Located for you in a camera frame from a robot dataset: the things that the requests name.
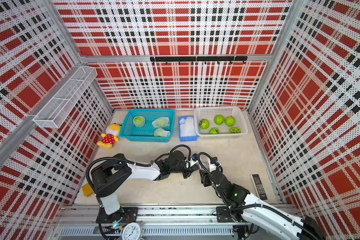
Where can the round pressure gauge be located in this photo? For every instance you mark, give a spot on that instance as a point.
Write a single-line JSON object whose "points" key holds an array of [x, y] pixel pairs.
{"points": [[132, 231]]}

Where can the teal plastic basket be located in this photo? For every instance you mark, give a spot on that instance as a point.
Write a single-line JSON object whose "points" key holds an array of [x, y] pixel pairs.
{"points": [[146, 133]]}

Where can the white perforated plastic basket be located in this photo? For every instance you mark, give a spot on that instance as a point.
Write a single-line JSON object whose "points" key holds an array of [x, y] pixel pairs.
{"points": [[210, 112]]}

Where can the sleeved custard apple front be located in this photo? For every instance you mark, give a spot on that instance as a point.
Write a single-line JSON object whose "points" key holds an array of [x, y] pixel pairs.
{"points": [[161, 133]]}

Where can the pale green custard apple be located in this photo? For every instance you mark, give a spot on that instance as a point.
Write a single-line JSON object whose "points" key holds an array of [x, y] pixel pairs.
{"points": [[202, 165]]}

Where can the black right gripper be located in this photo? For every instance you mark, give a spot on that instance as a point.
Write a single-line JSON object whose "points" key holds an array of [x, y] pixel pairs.
{"points": [[204, 176]]}

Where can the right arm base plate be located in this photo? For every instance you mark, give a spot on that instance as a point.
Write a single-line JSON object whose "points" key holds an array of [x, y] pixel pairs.
{"points": [[225, 215]]}

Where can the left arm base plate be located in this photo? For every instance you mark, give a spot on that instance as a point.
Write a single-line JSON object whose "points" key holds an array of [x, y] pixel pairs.
{"points": [[122, 216]]}

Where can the sleeved custard apple right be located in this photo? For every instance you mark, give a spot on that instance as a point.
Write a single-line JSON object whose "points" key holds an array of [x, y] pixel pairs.
{"points": [[161, 122]]}

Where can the green custard apple far left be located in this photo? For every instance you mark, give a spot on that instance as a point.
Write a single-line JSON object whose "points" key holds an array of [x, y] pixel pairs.
{"points": [[214, 131]]}

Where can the dark-spotted custard apple front left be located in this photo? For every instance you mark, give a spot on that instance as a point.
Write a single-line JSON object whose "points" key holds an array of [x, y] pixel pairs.
{"points": [[204, 124]]}

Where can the sleeved custard apple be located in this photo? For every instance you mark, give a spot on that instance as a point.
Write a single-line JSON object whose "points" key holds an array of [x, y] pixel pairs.
{"points": [[139, 121], [161, 133], [161, 122]]}

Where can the black hook rail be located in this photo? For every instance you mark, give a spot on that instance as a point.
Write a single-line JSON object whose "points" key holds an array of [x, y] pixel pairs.
{"points": [[200, 59]]}

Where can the yellow block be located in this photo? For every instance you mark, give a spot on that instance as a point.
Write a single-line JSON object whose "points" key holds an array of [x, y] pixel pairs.
{"points": [[87, 190]]}

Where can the stack of white foam nets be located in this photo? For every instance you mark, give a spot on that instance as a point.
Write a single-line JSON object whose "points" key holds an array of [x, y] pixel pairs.
{"points": [[187, 128]]}

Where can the sleeved custard apple left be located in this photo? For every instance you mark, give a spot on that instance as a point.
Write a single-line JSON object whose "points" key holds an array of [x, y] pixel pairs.
{"points": [[139, 121]]}

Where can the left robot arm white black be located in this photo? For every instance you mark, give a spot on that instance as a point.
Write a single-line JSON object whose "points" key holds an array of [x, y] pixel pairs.
{"points": [[105, 175]]}

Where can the green custard apple back right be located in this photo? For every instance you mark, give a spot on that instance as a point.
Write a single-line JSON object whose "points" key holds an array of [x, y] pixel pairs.
{"points": [[230, 121]]}

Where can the green custard apple back middle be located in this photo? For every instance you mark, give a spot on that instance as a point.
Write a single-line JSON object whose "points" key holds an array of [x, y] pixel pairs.
{"points": [[219, 119]]}

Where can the dark-spotted custard apple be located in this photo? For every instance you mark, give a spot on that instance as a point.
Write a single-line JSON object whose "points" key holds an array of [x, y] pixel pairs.
{"points": [[235, 130], [204, 124]]}

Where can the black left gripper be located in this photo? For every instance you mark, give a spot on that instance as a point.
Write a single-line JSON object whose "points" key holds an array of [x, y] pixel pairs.
{"points": [[189, 171]]}

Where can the white foam net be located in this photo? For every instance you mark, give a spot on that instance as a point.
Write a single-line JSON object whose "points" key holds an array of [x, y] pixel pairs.
{"points": [[198, 158]]}

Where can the yellow red plush toy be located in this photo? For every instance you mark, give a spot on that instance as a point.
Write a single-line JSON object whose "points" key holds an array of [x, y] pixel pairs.
{"points": [[110, 136]]}

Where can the remote control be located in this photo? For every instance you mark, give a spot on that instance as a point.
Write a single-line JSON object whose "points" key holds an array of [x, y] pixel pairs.
{"points": [[259, 188]]}

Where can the wire mesh wall shelf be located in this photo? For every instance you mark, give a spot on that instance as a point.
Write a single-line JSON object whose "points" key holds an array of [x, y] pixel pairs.
{"points": [[55, 112]]}

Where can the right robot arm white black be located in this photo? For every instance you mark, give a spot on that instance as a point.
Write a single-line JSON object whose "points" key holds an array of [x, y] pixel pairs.
{"points": [[246, 206]]}

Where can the dark-spotted custard apple front right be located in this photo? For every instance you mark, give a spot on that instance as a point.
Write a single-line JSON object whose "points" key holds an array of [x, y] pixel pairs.
{"points": [[235, 130]]}

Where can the blue plastic tray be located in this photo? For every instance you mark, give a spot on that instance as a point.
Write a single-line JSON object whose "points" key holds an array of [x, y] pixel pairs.
{"points": [[186, 139]]}

